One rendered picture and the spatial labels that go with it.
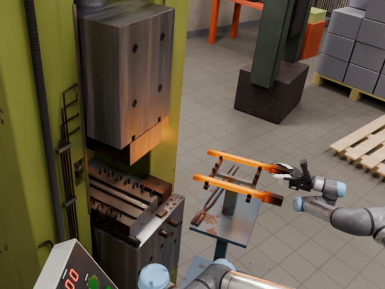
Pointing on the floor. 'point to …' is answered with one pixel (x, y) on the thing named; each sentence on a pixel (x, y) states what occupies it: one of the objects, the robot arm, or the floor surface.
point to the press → (275, 62)
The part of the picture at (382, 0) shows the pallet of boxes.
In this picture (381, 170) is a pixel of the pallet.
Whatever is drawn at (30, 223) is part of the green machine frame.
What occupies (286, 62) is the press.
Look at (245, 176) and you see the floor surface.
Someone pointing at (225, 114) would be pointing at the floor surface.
